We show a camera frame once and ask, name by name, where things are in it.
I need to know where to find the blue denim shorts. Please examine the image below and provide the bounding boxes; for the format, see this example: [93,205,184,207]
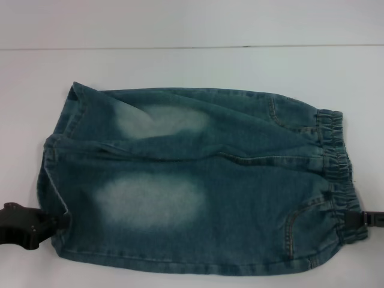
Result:
[35,81,369,275]

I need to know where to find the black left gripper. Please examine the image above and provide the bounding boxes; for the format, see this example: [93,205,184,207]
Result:
[0,202,71,251]

